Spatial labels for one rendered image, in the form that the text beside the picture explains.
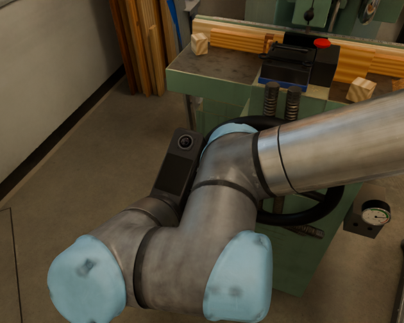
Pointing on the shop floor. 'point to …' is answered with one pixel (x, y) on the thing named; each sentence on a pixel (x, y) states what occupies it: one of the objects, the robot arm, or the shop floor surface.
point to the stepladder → (179, 7)
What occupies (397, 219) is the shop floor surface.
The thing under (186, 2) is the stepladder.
